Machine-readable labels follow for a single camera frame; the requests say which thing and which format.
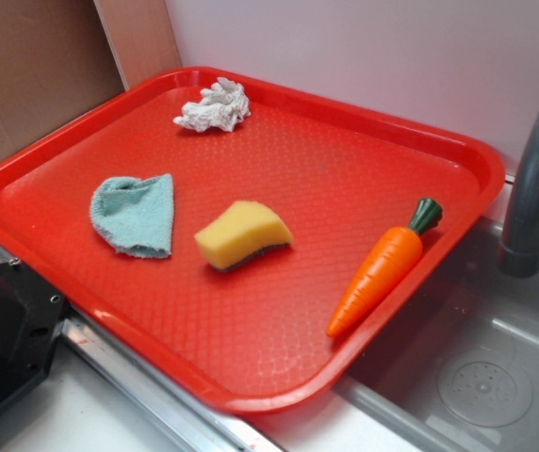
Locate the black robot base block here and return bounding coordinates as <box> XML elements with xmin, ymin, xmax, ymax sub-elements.
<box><xmin>0</xmin><ymin>263</ymin><xmax>68</xmax><ymax>414</ymax></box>

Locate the yellow sponge with green pad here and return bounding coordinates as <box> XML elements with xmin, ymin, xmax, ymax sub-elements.
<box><xmin>194</xmin><ymin>201</ymin><xmax>293</xmax><ymax>271</ymax></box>

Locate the red plastic tray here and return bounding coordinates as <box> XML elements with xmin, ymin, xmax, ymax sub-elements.
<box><xmin>0</xmin><ymin>68</ymin><xmax>504</xmax><ymax>414</ymax></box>

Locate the orange toy carrot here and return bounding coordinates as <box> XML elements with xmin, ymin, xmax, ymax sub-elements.
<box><xmin>326</xmin><ymin>198</ymin><xmax>443</xmax><ymax>338</ymax></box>

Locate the crumpled white cloth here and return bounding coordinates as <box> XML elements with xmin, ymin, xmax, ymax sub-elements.
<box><xmin>172</xmin><ymin>77</ymin><xmax>252</xmax><ymax>133</ymax></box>

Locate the light green terry cloth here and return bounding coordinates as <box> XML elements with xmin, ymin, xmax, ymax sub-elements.
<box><xmin>90</xmin><ymin>174</ymin><xmax>174</xmax><ymax>259</ymax></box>

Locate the grey plastic sink basin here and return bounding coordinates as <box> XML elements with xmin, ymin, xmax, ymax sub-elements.
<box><xmin>335</xmin><ymin>220</ymin><xmax>539</xmax><ymax>451</ymax></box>

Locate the brown cardboard panel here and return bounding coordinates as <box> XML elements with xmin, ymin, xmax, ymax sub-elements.
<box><xmin>0</xmin><ymin>1</ymin><xmax>123</xmax><ymax>162</ymax></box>

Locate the grey faucet spout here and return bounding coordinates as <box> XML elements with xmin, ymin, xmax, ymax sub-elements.
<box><xmin>499</xmin><ymin>69</ymin><xmax>539</xmax><ymax>279</ymax></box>

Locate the silver metal rail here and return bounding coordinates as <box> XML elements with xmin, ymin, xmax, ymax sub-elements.
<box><xmin>61</xmin><ymin>311</ymin><xmax>282</xmax><ymax>451</ymax></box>

